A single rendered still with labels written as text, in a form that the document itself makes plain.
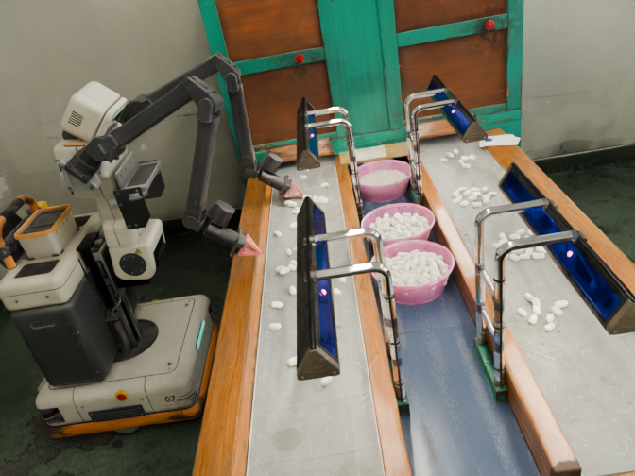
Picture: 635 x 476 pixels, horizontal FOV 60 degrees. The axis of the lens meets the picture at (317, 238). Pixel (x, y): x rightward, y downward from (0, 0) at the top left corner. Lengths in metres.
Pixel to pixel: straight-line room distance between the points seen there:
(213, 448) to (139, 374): 1.11
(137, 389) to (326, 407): 1.16
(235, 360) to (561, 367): 0.83
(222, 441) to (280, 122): 1.65
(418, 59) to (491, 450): 1.76
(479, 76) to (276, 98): 0.93
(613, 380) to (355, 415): 0.60
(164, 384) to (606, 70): 3.16
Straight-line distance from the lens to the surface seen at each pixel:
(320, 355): 0.99
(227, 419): 1.40
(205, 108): 1.70
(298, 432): 1.36
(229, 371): 1.52
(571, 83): 3.93
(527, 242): 1.21
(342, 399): 1.40
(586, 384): 1.44
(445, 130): 2.66
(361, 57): 2.56
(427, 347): 1.60
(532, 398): 1.36
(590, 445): 1.33
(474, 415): 1.44
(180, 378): 2.34
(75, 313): 2.27
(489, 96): 2.74
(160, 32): 3.57
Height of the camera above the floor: 1.76
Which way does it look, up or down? 30 degrees down
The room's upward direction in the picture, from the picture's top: 11 degrees counter-clockwise
